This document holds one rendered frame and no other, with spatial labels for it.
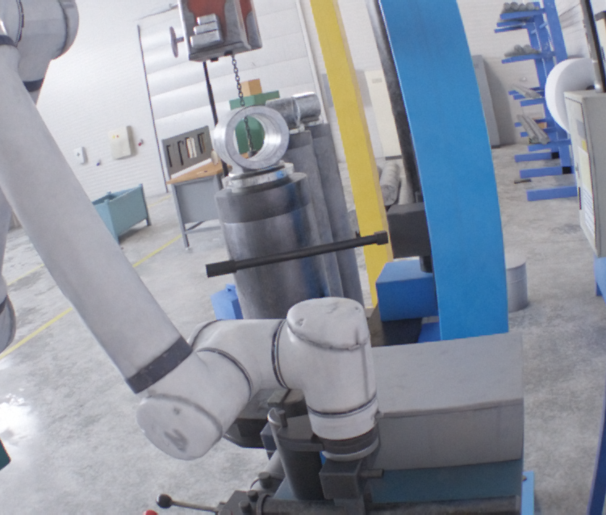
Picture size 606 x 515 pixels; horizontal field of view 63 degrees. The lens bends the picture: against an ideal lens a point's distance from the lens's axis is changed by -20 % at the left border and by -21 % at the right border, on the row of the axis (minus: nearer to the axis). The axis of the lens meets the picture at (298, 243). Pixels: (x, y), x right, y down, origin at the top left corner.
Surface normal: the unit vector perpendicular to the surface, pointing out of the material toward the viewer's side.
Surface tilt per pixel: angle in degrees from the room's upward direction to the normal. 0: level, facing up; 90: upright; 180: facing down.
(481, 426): 90
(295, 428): 1
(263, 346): 48
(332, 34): 90
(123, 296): 67
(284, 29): 90
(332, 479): 90
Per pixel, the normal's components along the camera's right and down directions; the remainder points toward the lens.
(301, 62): -0.31, 0.30
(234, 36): -0.04, 0.26
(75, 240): 0.29, -0.15
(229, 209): -0.62, 0.32
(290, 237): 0.41, 0.15
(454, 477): -0.20, -0.95
